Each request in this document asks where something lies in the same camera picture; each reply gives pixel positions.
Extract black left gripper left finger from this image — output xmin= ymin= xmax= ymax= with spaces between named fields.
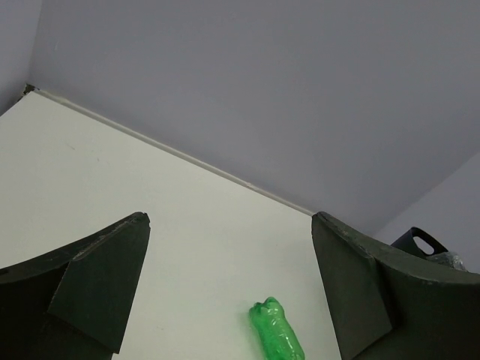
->
xmin=1 ymin=212 xmax=151 ymax=359

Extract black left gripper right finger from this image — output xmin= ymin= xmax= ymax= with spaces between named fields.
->
xmin=311 ymin=212 xmax=479 ymax=359

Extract green plastic bottle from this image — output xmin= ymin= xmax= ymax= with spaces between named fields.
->
xmin=248 ymin=297 xmax=305 ymax=360

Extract black round bin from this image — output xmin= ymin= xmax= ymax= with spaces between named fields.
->
xmin=391 ymin=227 xmax=452 ymax=261

